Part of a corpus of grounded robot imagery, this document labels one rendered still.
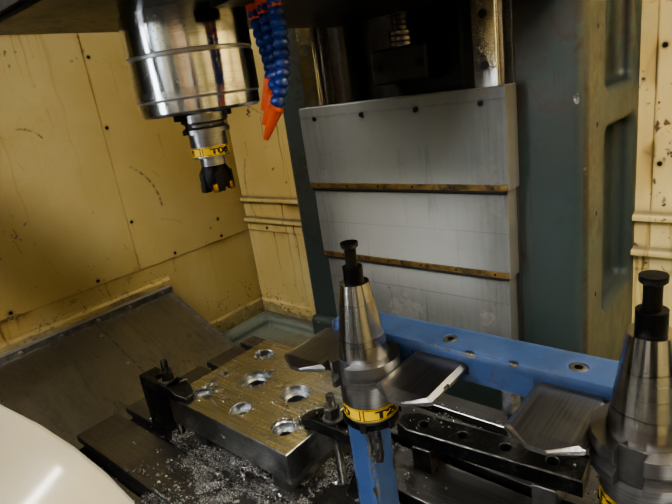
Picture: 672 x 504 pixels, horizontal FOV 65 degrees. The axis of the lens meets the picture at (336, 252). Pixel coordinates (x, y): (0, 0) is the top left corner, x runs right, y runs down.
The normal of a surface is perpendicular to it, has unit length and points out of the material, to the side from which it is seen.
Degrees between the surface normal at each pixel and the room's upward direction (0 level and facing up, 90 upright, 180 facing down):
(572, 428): 0
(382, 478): 90
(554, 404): 0
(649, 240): 90
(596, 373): 0
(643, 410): 82
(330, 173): 88
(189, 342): 24
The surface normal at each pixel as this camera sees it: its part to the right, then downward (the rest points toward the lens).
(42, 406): 0.18, -0.80
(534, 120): -0.64, 0.32
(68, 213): 0.76, 0.10
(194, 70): 0.22, 0.26
